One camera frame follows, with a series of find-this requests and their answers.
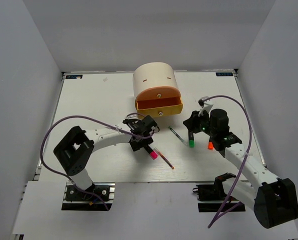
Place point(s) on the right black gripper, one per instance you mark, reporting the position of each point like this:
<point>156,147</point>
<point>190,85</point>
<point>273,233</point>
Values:
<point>192,123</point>

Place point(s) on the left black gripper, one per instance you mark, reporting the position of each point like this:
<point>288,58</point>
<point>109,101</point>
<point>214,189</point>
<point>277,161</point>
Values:
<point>135,146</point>

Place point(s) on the pink highlighter marker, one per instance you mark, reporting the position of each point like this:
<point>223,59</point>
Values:
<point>151,152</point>

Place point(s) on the orange drawer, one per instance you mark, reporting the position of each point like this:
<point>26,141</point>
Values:
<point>160,92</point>

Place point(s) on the cream round drawer box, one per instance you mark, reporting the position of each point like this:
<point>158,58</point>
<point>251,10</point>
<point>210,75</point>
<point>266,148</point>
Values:
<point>154,74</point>

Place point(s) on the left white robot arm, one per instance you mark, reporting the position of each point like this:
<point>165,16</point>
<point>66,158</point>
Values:
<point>74,150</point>

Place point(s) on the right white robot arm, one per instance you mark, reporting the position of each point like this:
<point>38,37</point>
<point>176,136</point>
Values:
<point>273,199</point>

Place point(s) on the red gel pen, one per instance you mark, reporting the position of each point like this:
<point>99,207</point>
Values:
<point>164,158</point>

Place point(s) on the green highlighter marker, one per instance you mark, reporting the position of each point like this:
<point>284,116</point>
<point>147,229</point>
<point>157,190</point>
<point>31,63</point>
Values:
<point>191,141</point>

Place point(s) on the green gel pen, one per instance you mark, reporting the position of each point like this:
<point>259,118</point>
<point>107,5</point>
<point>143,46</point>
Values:
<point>177,135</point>

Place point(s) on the orange highlighter marker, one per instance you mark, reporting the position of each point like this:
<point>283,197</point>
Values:
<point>210,145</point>

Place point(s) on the right blue table label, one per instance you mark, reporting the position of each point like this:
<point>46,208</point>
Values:
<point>224,74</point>

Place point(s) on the blue table label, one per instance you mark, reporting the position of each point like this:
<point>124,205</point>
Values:
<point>224,74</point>
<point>74,76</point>

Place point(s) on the left blue table label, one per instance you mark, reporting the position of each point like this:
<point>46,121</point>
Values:
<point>74,76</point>

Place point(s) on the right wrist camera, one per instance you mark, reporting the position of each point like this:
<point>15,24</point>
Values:
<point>205,104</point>

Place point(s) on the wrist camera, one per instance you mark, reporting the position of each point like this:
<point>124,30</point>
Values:
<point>131,118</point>
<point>205,104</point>

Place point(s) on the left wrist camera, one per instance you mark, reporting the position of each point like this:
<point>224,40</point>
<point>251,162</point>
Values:
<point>131,118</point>

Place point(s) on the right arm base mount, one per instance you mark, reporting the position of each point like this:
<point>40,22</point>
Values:
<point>209,199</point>

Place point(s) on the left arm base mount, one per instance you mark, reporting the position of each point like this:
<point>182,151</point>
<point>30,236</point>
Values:
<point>74,200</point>

